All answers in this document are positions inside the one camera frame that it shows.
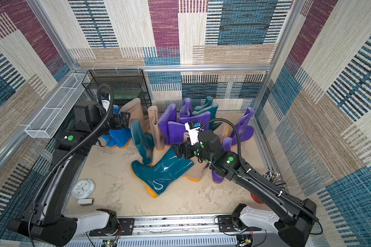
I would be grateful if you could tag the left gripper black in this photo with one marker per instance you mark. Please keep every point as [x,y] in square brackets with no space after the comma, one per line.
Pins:
[125,121]

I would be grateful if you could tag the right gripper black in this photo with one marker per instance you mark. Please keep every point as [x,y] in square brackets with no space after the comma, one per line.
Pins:
[181,150]

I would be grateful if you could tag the blue rain boot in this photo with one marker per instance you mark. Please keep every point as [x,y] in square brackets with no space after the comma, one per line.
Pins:
[108,140]
[120,138]

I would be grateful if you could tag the beige tall rain boot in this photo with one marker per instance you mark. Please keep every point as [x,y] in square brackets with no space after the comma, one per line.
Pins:
[134,107]

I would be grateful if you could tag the beige short rain boot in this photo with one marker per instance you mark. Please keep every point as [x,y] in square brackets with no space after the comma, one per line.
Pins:
[195,173]

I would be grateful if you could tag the slim teal rain boot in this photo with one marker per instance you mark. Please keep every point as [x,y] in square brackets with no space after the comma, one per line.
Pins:
[143,141]

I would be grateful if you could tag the large teal rain boot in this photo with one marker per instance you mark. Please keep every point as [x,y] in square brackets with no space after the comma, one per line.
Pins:
[165,172]

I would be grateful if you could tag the purple short rain boot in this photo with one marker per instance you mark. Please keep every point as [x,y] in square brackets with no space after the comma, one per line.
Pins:
[176,132]

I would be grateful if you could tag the beige slim rain boot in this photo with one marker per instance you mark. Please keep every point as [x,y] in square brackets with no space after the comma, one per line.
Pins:
[155,129]

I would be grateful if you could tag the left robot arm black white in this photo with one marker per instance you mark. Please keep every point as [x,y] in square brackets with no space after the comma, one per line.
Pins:
[43,219]

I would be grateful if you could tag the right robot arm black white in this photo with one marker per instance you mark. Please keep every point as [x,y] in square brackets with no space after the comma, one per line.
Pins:
[294,218]

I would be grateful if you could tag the purple tall rain boot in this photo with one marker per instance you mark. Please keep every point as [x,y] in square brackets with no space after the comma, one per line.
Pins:
[170,114]

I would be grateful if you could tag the purple short boot rear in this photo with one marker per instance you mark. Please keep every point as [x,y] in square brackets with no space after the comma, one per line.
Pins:
[202,119]

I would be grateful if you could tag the purple boot at back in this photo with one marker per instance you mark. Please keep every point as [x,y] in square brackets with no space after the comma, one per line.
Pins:
[186,110]

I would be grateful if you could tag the purple boot near right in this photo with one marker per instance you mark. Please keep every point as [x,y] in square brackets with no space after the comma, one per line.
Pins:
[216,176]

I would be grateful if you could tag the beige boot lying behind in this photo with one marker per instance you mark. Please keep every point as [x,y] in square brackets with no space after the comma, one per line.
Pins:
[222,131]

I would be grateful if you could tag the teal boot at back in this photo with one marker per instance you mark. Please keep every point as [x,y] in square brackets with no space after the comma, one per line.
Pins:
[208,103]

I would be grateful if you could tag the purple boot far right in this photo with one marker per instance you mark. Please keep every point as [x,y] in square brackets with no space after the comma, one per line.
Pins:
[244,129]

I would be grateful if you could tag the white round alarm clock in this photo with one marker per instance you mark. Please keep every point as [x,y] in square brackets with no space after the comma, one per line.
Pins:
[83,189]

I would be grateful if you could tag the small white grey box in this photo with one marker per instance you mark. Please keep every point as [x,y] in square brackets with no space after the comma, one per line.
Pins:
[85,202]

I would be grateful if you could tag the red pencil cup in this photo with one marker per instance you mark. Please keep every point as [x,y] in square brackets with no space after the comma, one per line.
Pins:
[256,199]

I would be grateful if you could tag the white wire mesh basket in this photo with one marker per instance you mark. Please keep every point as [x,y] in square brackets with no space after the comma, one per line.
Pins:
[53,114]

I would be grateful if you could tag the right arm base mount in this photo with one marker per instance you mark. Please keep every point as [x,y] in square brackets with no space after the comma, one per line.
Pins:
[232,223]

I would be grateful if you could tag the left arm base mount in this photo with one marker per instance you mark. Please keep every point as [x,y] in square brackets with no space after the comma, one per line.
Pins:
[115,226]

